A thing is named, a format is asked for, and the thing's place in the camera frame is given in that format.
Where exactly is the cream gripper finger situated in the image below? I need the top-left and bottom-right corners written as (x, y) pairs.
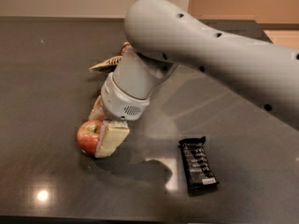
top-left (95, 120), bottom-right (130, 158)
top-left (89, 96), bottom-right (107, 120)

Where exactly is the red apple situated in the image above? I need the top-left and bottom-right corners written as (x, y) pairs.
top-left (77, 119), bottom-right (103, 156)

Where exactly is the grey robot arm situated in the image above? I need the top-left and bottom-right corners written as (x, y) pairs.
top-left (95, 0), bottom-right (299, 158)

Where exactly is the brown chip bag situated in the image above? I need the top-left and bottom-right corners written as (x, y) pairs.
top-left (89, 42), bottom-right (131, 73)

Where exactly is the black snack bar wrapper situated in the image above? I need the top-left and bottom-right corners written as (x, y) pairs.
top-left (178, 136), bottom-right (219, 192)

